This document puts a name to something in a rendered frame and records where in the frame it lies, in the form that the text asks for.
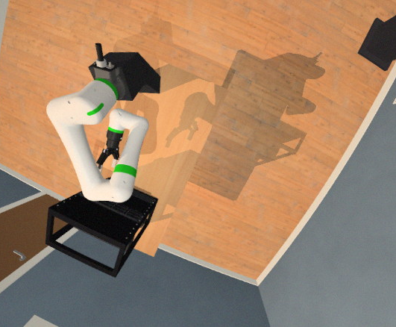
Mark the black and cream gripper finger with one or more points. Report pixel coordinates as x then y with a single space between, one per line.
115 157
102 158

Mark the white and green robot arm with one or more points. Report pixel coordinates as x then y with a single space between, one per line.
89 106

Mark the black server rack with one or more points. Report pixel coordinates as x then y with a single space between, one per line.
111 222

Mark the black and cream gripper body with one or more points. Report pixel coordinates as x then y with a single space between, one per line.
111 145

